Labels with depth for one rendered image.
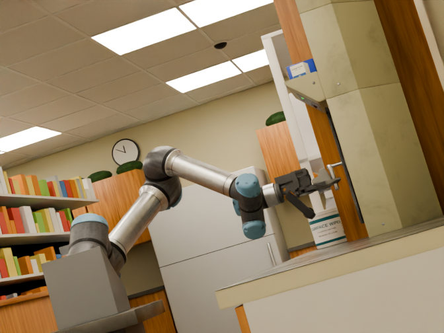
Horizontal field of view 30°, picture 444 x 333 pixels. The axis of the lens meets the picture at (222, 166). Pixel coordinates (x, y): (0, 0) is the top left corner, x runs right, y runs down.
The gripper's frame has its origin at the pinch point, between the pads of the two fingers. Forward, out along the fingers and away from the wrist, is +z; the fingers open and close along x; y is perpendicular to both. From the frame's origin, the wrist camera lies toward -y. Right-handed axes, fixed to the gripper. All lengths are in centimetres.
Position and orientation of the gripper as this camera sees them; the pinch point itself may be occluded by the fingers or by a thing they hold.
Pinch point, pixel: (337, 181)
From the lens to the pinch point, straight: 276.5
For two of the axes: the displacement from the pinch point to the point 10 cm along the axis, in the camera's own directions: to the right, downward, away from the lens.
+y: -2.7, -9.5, 1.6
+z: 9.4, -3.0, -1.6
